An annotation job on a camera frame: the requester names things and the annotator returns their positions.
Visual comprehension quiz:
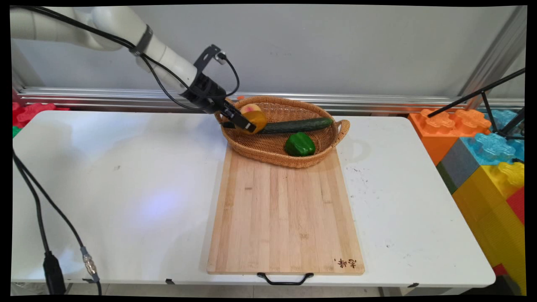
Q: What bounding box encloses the red block behind table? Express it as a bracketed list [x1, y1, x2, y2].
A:
[12, 102, 70, 129]

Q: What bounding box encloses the diagonal aluminium post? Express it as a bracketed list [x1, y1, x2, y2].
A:
[457, 6, 527, 110]

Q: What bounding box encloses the red block beside yellow block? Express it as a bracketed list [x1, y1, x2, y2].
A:
[506, 187, 525, 225]

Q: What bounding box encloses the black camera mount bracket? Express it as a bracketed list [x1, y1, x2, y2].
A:
[193, 44, 223, 73]

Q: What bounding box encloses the wooden cutting board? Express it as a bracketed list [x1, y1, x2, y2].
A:
[206, 147, 365, 276]

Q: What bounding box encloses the green bell pepper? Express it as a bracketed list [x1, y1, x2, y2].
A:
[284, 132, 316, 157]

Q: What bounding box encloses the orange-brown potato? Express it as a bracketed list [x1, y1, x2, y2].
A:
[241, 110, 268, 135]

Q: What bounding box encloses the black cable with black plug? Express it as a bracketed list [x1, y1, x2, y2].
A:
[12, 5, 240, 295]

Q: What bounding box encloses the horizontal aluminium rail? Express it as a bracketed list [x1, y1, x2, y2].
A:
[17, 87, 525, 114]

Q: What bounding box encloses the yellow building block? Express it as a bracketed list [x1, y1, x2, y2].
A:
[452, 161, 527, 295]

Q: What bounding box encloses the woven wicker basket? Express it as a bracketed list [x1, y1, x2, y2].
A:
[212, 96, 350, 169]

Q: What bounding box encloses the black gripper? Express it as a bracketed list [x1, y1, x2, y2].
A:
[181, 73, 257, 133]

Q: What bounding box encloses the dark green cucumber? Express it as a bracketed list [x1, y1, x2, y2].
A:
[257, 117, 334, 135]

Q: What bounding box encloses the blue building block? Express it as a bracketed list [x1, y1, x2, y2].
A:
[459, 109, 525, 167]

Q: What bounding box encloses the grey building block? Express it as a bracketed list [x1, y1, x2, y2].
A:
[436, 138, 481, 194]

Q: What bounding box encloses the orange building block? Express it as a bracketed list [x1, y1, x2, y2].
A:
[408, 108, 492, 166]

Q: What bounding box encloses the black cable with silver connector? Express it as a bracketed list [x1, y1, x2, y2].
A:
[12, 5, 210, 295]

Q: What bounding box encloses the black tripod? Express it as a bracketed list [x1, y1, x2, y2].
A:
[428, 67, 526, 140]

